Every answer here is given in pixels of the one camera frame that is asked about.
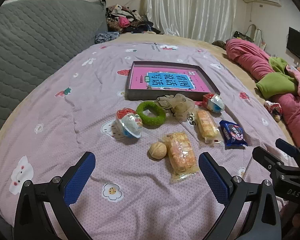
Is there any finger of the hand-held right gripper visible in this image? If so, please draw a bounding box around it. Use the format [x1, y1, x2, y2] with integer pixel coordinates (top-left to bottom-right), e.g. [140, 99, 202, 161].
[252, 146, 285, 173]
[275, 138, 300, 161]

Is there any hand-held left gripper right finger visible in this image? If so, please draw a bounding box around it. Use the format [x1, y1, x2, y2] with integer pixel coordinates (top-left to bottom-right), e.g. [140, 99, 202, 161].
[198, 152, 283, 240]

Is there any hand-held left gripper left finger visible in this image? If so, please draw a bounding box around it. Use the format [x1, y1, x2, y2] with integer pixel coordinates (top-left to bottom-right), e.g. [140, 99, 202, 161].
[14, 151, 97, 240]

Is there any blue cookie packet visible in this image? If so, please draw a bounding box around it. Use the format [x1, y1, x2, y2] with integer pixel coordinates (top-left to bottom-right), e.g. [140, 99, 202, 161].
[219, 120, 248, 148]

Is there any yellow cracker packet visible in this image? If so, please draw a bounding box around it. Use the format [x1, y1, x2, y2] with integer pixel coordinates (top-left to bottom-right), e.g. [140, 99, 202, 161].
[194, 109, 222, 143]
[161, 132, 200, 180]

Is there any walnut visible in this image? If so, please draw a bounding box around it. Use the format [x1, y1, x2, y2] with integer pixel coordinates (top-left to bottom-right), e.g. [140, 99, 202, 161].
[147, 142, 167, 160]

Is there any large toy egg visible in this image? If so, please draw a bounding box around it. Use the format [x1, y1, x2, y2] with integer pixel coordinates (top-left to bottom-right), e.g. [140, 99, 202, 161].
[116, 107, 143, 138]

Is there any small toy egg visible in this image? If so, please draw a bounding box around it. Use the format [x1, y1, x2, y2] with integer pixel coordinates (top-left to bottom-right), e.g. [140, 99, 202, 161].
[202, 93, 225, 113]

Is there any beige mesh scrunchie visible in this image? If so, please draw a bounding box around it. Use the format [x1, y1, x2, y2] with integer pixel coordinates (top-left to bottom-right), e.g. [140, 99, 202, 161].
[156, 94, 196, 123]

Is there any green fuzzy scrunchie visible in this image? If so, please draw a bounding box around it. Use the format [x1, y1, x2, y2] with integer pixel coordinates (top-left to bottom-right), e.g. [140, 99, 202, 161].
[136, 101, 166, 126]

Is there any dark cardboard box tray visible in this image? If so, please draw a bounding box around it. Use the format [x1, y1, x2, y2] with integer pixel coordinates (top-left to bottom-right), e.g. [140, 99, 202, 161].
[125, 61, 221, 102]

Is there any small patterned cloth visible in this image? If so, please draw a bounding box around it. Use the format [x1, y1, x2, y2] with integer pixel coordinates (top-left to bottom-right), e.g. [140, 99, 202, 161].
[264, 100, 283, 122]

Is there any green fleece blanket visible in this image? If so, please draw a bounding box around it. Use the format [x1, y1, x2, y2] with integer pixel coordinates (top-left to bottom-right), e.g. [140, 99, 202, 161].
[255, 57, 299, 99]

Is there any pink printed blanket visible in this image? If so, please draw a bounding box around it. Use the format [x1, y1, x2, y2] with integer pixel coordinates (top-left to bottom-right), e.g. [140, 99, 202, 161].
[0, 41, 298, 240]

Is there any pink quilt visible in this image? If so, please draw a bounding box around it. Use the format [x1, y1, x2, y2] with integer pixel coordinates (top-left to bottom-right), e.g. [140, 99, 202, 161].
[225, 39, 300, 150]

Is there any black television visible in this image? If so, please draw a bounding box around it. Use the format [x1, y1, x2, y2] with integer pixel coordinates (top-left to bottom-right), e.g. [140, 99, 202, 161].
[286, 27, 300, 67]

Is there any black bag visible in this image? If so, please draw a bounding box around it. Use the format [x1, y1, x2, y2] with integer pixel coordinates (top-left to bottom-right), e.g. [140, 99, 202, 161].
[233, 31, 254, 43]

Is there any brown cloth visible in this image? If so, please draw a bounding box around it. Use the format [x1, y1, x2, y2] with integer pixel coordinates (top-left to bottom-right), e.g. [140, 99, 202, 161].
[211, 40, 228, 50]

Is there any blue floral cloth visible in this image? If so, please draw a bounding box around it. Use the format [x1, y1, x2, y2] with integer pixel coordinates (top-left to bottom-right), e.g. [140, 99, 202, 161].
[94, 31, 120, 44]

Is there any grey quilted headboard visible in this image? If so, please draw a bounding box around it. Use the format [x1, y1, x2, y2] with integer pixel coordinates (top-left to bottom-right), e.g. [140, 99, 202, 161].
[0, 0, 108, 150]

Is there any pile of clothes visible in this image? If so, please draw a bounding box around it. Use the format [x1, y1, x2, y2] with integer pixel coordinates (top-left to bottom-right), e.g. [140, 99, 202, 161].
[100, 0, 163, 34]

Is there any white curtain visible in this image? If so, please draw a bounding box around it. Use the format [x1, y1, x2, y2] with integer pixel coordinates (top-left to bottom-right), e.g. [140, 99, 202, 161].
[140, 0, 238, 40]

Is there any white chair frame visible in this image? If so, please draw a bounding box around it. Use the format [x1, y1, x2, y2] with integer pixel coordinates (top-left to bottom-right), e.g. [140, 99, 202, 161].
[246, 24, 267, 50]

